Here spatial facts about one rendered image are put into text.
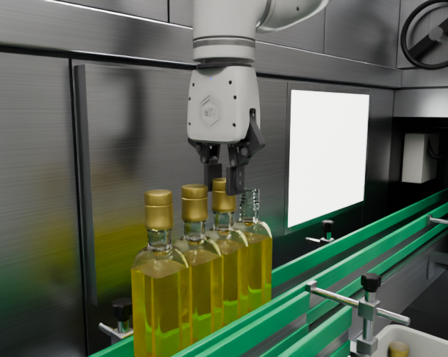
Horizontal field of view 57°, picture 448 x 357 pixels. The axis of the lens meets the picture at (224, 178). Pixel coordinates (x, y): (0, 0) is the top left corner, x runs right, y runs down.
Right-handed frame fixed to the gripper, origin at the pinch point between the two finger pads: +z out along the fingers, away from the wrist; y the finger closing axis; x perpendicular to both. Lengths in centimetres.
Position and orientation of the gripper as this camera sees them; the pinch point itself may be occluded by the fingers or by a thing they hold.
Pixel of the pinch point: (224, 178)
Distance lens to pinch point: 58.3
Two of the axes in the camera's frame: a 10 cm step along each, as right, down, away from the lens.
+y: 7.4, 1.1, -6.6
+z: 0.0, 9.9, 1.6
